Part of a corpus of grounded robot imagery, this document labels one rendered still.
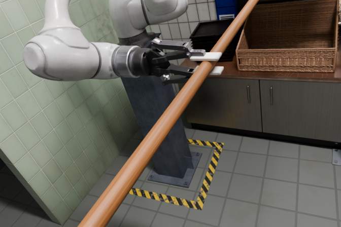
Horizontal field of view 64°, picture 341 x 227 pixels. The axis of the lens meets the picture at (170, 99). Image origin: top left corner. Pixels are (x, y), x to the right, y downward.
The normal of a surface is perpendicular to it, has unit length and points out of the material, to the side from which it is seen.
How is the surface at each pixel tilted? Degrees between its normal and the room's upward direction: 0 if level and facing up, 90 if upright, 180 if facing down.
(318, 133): 90
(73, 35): 70
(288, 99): 90
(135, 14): 87
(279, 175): 0
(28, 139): 90
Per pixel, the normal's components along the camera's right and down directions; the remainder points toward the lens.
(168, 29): -0.43, 0.58
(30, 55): -0.46, 0.24
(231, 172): -0.23, -0.81
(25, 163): 0.87, 0.07
